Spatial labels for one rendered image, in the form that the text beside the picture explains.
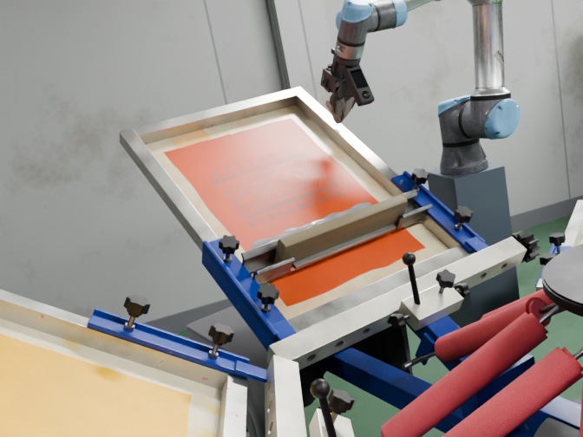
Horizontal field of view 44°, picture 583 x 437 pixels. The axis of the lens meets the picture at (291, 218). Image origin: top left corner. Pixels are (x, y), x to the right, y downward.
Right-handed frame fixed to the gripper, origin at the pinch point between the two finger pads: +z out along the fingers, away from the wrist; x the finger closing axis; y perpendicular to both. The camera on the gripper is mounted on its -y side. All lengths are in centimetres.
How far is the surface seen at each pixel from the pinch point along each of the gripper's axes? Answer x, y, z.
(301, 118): 4.1, 12.3, 5.7
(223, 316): 39, -8, 55
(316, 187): 18.5, -16.1, 5.7
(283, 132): 12.9, 8.6, 5.7
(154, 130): 48, 19, 2
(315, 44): -136, 182, 98
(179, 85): -58, 210, 124
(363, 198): 9.6, -24.9, 5.7
